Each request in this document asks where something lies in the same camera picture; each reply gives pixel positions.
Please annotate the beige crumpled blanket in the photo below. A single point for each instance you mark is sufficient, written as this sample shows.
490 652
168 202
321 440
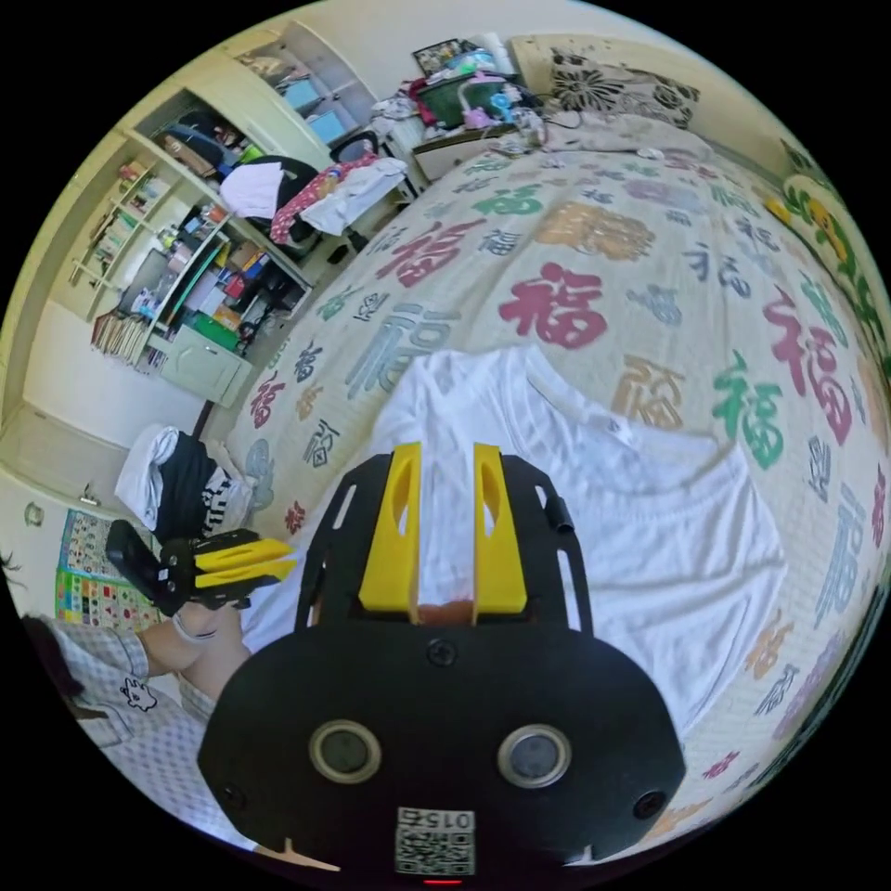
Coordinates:
619 132

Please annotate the white patterned short sleeve shirt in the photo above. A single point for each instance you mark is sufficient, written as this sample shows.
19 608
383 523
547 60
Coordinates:
661 543

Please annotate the person's body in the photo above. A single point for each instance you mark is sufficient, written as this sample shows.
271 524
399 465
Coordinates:
139 752

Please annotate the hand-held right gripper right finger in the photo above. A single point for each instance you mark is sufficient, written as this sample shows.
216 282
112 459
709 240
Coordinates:
498 550

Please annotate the flower print pillow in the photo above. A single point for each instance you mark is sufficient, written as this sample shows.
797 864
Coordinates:
612 87

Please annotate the person's left forearm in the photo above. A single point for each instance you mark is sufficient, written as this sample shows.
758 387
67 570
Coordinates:
195 658

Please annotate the cluttered bedside table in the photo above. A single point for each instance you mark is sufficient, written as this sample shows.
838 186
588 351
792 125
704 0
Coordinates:
452 104

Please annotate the pile of clothes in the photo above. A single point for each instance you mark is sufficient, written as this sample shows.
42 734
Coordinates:
181 480

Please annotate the colourful wall chart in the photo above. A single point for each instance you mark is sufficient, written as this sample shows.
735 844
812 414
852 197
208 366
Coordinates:
90 592

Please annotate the cream shelf unit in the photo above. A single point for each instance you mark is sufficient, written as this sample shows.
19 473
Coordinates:
202 348

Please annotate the person's left hand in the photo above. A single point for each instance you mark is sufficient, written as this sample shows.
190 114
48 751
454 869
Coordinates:
216 618

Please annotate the black chair with clothes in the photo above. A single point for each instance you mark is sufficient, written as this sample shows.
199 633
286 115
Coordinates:
282 166

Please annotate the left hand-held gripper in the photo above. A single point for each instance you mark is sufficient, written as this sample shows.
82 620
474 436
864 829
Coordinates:
177 581

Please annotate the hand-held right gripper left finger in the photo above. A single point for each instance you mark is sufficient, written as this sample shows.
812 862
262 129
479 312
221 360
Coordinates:
390 543

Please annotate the bed with printed sheet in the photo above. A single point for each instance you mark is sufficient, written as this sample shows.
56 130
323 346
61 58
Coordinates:
592 230

